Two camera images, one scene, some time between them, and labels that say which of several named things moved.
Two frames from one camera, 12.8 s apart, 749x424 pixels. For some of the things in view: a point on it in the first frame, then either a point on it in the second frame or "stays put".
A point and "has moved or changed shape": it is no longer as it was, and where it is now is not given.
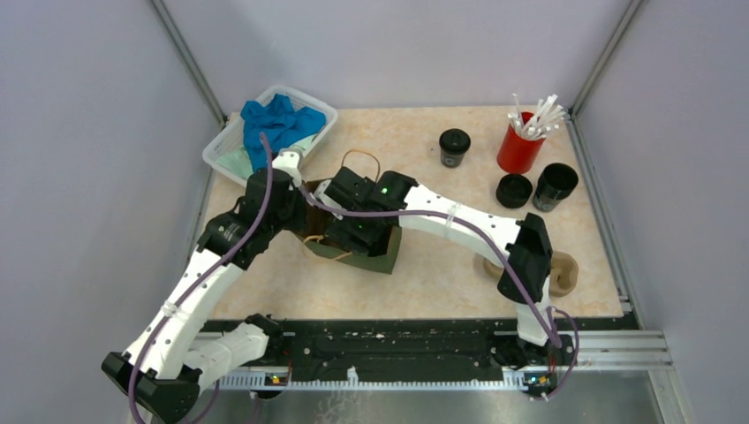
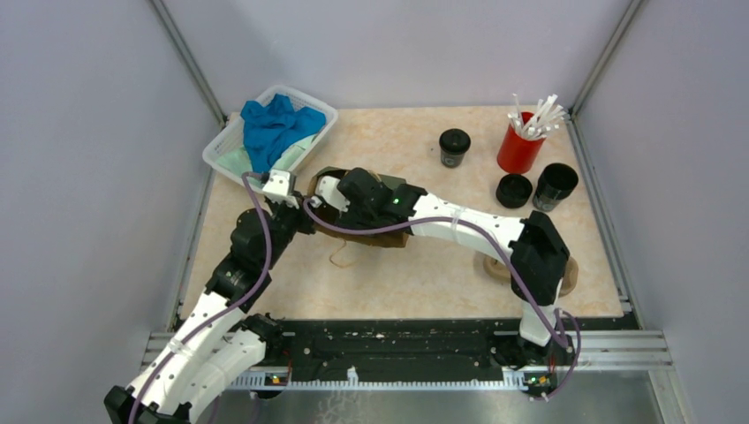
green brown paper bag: [313, 223] has moved or changed shape
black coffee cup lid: [455, 141] stays put
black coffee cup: [451, 160] stays put
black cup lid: [513, 191] stays put
